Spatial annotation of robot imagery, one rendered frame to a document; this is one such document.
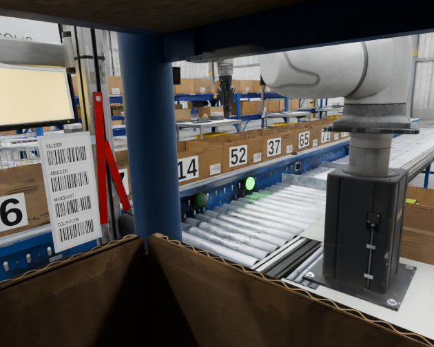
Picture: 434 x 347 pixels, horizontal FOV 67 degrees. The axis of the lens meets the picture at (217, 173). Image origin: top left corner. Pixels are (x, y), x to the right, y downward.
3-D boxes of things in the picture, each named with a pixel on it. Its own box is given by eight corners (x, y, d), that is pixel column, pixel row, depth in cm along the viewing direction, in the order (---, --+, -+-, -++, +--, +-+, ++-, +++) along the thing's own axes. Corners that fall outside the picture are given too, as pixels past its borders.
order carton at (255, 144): (223, 175, 178) (222, 144, 174) (186, 168, 198) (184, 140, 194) (264, 162, 207) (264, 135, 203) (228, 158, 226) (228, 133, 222)
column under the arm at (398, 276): (416, 270, 102) (428, 166, 95) (397, 312, 83) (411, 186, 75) (333, 248, 119) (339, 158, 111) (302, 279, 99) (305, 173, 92)
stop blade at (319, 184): (354, 200, 181) (355, 184, 179) (281, 186, 211) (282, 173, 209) (354, 199, 181) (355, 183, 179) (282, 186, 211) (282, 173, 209)
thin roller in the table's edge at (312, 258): (290, 279, 99) (326, 246, 120) (284, 277, 100) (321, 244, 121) (290, 285, 99) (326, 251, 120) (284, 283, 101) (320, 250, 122)
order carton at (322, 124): (319, 146, 262) (319, 125, 258) (286, 144, 282) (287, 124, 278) (339, 141, 290) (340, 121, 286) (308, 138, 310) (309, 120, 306)
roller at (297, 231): (303, 244, 133) (303, 233, 132) (210, 216, 168) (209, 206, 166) (308, 239, 137) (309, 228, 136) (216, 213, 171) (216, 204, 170)
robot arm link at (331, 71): (379, 47, 73) (293, 45, 66) (349, 110, 83) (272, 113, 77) (253, -35, 125) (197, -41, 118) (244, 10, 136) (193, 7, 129)
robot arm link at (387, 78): (423, 102, 84) (434, 9, 79) (365, 104, 78) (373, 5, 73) (374, 101, 99) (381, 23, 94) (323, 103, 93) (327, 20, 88)
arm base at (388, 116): (409, 120, 97) (412, 101, 96) (410, 128, 78) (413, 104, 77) (344, 120, 106) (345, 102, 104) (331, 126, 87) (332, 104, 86)
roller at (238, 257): (256, 277, 110) (256, 264, 109) (159, 237, 144) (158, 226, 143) (264, 271, 114) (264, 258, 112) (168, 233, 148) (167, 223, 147)
